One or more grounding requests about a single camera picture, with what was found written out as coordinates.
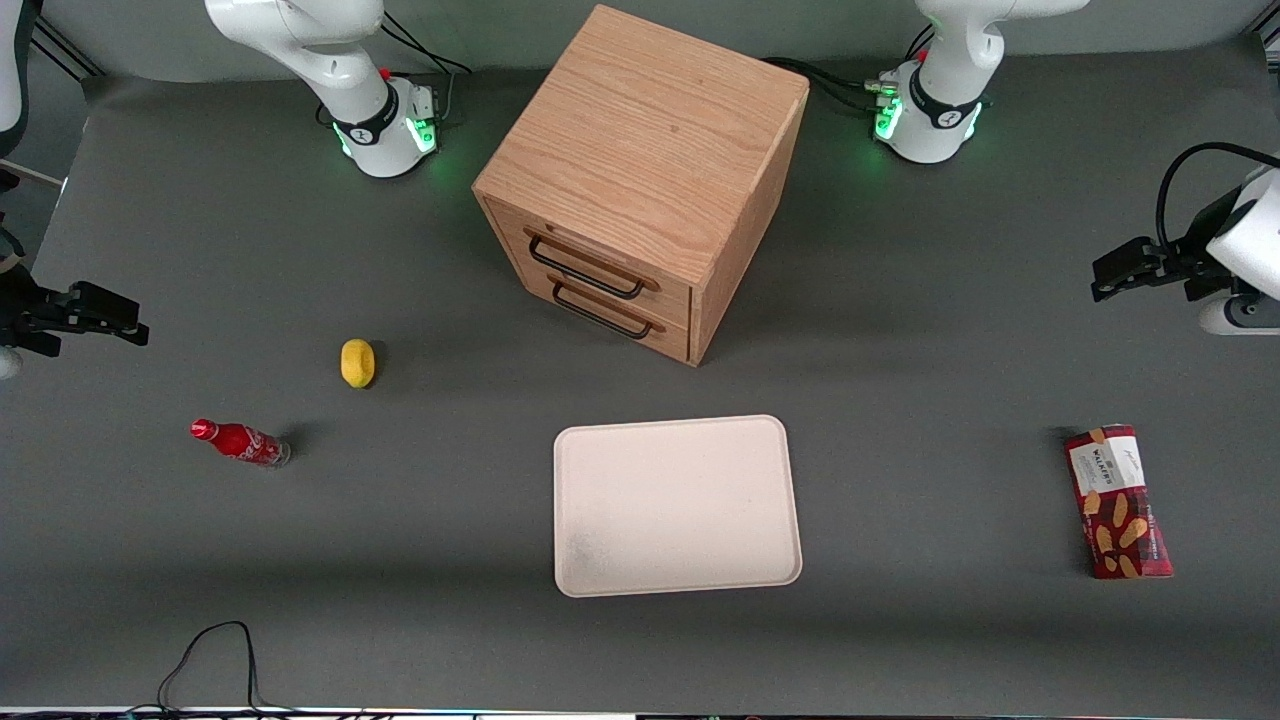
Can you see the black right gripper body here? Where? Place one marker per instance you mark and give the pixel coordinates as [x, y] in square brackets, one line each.
[22, 312]

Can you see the red cookie box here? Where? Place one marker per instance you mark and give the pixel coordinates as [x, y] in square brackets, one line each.
[1120, 510]

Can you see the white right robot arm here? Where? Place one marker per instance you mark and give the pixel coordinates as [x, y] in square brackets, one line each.
[375, 135]

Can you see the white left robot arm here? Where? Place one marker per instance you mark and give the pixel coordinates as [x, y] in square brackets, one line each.
[935, 120]

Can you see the cream plastic tray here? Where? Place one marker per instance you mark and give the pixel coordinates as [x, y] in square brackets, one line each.
[675, 505]

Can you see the red cola bottle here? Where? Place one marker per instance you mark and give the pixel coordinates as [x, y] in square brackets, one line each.
[240, 442]

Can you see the yellow lemon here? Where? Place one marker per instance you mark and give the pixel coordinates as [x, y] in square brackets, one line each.
[357, 363]

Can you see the dark grey table mat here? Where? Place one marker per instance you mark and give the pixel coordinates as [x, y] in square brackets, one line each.
[400, 560]

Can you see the oak wooden drawer cabinet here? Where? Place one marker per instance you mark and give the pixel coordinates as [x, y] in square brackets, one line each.
[640, 140]

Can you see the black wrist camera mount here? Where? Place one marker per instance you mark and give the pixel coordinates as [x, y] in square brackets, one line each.
[1210, 225]

